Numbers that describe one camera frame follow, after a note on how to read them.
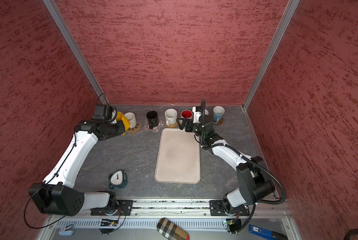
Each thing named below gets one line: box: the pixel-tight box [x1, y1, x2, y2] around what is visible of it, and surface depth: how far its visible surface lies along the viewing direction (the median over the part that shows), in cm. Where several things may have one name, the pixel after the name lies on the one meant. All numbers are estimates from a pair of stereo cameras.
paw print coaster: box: [125, 122, 142, 135], surface depth 109 cm
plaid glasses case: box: [156, 218, 190, 240], surface depth 67 cm
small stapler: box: [58, 222, 74, 236], surface depth 68 cm
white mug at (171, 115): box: [164, 108, 178, 126], surface depth 106 cm
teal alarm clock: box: [106, 170, 128, 190], surface depth 81 cm
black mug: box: [146, 111, 159, 130], surface depth 105 cm
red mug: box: [180, 109, 193, 119], surface depth 108 cm
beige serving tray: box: [154, 128, 201, 184], surface depth 94 cm
